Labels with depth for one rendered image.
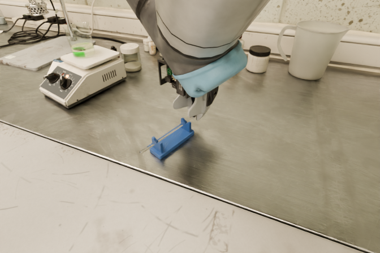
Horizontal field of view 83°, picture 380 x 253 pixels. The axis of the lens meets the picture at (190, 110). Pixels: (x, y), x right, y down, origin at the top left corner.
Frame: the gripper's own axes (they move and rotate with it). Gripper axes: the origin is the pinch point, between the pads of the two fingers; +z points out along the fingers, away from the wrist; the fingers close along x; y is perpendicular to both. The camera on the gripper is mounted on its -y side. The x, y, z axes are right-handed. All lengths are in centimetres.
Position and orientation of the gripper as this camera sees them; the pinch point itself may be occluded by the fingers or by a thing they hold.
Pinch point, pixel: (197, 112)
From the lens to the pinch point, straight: 48.2
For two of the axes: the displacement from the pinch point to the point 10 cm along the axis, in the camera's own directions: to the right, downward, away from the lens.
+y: -6.7, 4.4, -6.0
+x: 7.4, 4.0, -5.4
